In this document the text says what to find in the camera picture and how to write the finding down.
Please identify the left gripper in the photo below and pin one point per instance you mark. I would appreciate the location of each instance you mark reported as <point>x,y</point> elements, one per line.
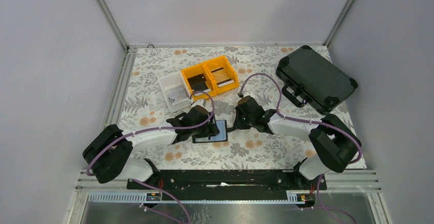
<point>210,129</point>

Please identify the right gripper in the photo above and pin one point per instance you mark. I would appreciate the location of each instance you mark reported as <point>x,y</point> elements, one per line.
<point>238,124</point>

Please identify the black leather card holder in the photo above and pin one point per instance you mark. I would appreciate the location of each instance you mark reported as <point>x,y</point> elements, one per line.
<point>222,137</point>

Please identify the white plastic bin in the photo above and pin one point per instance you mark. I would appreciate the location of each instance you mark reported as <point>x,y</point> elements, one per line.
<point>169,81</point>

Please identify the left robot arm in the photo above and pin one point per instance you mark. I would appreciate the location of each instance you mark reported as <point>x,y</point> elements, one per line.
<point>109,155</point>

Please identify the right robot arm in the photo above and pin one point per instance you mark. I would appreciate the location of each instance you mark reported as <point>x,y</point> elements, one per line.
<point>335,145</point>

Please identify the card in left orange bin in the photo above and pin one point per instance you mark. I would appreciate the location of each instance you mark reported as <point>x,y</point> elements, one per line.
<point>198,83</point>

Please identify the card in orange bin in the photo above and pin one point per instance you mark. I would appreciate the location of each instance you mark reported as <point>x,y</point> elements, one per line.
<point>198,83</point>
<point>221,77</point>

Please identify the card in right orange bin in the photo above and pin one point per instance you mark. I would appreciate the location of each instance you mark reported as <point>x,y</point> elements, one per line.
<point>221,77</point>

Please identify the left orange bin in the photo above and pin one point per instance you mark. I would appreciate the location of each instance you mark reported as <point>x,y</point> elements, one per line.
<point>196,70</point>

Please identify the orange bin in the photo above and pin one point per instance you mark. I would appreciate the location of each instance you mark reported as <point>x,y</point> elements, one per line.
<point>196,70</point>
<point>223,61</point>

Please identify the right orange bin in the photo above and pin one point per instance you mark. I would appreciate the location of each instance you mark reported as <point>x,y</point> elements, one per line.
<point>223,61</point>

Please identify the floral table mat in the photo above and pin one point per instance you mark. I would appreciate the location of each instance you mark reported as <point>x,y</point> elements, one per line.
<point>144,106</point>

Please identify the black hard case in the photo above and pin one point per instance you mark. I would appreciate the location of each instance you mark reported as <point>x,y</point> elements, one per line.
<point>310,78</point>

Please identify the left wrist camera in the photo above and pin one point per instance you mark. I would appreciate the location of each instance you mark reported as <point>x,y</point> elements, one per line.
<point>200,102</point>

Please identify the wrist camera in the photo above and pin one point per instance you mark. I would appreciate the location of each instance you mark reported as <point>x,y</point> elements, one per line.
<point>246,94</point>
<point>200,102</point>

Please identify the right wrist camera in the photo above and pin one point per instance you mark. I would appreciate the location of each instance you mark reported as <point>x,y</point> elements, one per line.
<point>246,94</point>

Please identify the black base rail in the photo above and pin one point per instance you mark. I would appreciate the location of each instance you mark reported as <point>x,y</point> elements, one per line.
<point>256,180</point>

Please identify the white slotted cable duct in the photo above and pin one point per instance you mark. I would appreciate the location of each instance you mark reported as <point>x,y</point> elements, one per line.
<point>214,196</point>

